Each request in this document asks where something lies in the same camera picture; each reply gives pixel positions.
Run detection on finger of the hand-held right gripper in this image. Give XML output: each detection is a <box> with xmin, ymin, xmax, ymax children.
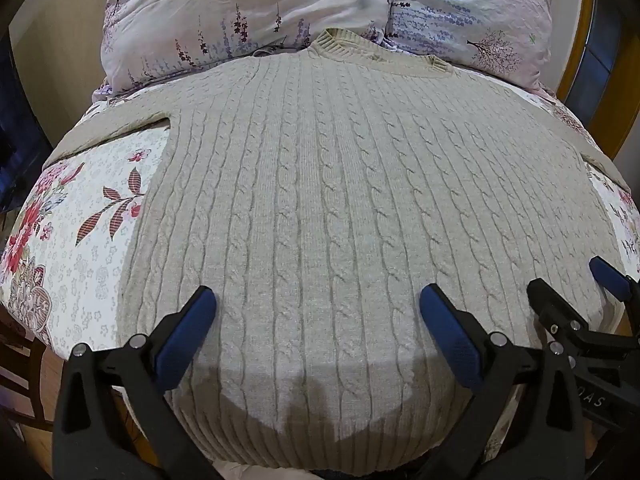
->
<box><xmin>588</xmin><ymin>256</ymin><xmax>640</xmax><ymax>311</ymax></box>
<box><xmin>527</xmin><ymin>277</ymin><xmax>603</xmax><ymax>358</ymax></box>

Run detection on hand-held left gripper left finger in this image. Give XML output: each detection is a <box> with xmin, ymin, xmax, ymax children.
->
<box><xmin>51</xmin><ymin>285</ymin><xmax>221</xmax><ymax>480</ymax></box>

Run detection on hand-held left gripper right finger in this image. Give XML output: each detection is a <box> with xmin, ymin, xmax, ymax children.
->
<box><xmin>419</xmin><ymin>284</ymin><xmax>586</xmax><ymax>480</ymax></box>

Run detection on beige cable-knit sweater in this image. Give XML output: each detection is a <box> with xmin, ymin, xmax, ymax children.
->
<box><xmin>42</xmin><ymin>29</ymin><xmax>632</xmax><ymax>476</ymax></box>

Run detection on floral quilted bed sheet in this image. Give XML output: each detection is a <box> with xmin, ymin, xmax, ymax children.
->
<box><xmin>0</xmin><ymin>82</ymin><xmax>640</xmax><ymax>480</ymax></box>

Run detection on brown wooden chair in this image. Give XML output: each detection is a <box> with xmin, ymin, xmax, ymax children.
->
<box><xmin>0</xmin><ymin>305</ymin><xmax>57</xmax><ymax>428</ymax></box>

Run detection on white pillow with blue flowers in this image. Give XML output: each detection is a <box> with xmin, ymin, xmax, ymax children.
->
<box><xmin>384</xmin><ymin>0</ymin><xmax>562</xmax><ymax>100</ymax></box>

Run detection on pink floral pillow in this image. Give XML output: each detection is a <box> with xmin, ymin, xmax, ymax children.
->
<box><xmin>97</xmin><ymin>0</ymin><xmax>401</xmax><ymax>97</ymax></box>

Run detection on yellow wooden frame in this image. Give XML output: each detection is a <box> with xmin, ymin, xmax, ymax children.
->
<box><xmin>554</xmin><ymin>0</ymin><xmax>603</xmax><ymax>107</ymax></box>

